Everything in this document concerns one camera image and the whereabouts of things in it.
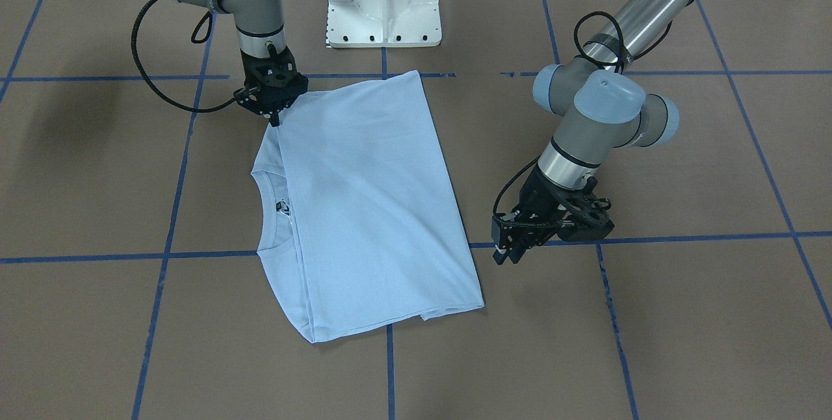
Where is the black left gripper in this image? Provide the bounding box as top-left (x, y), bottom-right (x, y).
top-left (491, 167), bottom-right (577, 265)

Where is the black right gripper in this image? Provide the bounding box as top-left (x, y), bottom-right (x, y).
top-left (234, 49), bottom-right (309, 127)

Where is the light blue t-shirt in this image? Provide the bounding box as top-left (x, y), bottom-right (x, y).
top-left (252, 70), bottom-right (484, 343)

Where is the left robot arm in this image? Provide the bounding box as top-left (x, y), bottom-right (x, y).
top-left (491, 0), bottom-right (696, 264)

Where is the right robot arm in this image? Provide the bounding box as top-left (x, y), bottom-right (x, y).
top-left (151, 0), bottom-right (309, 127)

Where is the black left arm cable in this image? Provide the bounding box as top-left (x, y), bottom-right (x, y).
top-left (491, 10), bottom-right (673, 226)

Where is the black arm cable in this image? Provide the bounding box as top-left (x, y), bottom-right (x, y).
top-left (491, 10), bottom-right (673, 226)
top-left (130, 0), bottom-right (244, 114)

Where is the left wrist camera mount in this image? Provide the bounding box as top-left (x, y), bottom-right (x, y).
top-left (556, 191), bottom-right (615, 242)

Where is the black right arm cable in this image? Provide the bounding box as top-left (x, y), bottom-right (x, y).
top-left (130, 0), bottom-right (244, 114)

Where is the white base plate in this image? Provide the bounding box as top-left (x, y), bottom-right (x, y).
top-left (325, 0), bottom-right (443, 49)

